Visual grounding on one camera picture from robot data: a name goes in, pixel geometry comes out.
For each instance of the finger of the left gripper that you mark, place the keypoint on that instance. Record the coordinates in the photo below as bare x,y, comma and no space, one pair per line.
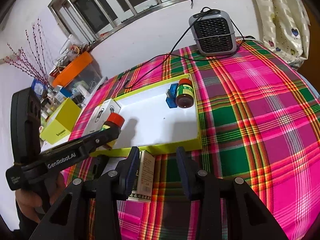
89,144

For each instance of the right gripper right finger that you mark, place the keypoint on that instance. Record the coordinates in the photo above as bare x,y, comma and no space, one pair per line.
191,175

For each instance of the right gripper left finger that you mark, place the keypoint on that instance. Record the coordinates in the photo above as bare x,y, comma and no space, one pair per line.
127,170

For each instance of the white lavender cream tube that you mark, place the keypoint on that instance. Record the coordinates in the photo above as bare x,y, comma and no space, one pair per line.
111,164

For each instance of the green white medicine box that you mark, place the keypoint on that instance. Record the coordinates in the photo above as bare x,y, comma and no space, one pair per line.
142,188

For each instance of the white earphone box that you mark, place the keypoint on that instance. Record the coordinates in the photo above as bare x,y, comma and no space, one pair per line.
100,115

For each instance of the brown jar orange lid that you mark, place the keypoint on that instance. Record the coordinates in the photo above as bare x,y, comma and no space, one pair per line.
113,125
185,93

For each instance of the blue translucent small box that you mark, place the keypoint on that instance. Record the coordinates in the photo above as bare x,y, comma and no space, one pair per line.
171,95

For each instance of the person's left hand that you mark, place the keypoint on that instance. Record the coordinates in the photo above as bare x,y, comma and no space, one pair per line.
28,200

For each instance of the yellow-green box lid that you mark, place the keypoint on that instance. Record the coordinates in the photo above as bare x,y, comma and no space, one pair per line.
61,122

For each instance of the blue white carton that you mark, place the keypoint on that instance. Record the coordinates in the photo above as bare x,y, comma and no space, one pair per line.
61,94

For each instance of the clear plastic storage box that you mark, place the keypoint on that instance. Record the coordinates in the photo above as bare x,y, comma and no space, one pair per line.
86,81

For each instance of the shallow yellow-green tray box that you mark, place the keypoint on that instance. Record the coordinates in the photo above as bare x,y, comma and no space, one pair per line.
154,127

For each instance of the orange plastic bin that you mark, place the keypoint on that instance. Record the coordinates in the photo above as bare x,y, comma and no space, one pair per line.
73,70

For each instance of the pink plaid tablecloth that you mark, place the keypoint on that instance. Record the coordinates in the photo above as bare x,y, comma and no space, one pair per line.
259,120

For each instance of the red twig branches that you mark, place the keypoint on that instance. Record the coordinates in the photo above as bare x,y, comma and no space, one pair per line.
34,58

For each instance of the small grey space heater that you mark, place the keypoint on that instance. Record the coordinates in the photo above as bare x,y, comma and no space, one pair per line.
213,32

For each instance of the wooden wardrobe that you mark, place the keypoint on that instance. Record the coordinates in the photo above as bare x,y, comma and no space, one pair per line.
310,68

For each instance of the cream patterned curtain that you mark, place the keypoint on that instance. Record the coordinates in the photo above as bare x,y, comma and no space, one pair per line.
286,29

